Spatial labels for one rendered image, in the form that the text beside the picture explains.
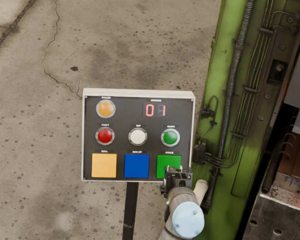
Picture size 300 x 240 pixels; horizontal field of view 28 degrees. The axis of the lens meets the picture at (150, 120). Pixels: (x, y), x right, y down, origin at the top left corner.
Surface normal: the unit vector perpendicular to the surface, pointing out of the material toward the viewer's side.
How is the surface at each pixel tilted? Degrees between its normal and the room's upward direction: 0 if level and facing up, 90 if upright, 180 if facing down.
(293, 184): 90
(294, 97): 90
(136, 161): 60
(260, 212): 90
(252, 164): 90
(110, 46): 0
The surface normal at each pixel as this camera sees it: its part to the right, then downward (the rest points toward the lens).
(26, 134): 0.08, -0.70
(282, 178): -0.38, 0.64
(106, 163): 0.07, 0.27
